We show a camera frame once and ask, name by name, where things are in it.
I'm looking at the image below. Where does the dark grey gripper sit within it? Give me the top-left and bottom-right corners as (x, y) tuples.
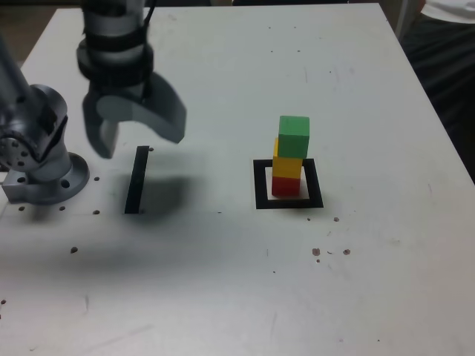
(82, 71), (187, 160)

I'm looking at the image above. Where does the yellow cube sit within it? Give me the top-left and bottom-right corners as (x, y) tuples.
(272, 136), (304, 180)

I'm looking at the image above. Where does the green cube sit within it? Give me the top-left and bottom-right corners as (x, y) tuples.
(277, 115), (311, 159)

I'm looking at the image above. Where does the red cube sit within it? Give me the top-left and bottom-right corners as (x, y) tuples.
(271, 175), (301, 198)

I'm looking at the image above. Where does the black tape square outline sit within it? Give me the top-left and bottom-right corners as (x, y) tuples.
(252, 158), (324, 211)

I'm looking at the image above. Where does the black tape strip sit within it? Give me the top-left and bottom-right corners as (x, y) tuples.
(124, 145), (150, 215)

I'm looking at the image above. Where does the white furniture leg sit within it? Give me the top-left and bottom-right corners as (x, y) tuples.
(394, 0), (408, 38)

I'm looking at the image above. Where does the person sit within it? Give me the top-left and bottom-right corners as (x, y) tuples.
(399, 0), (475, 175)

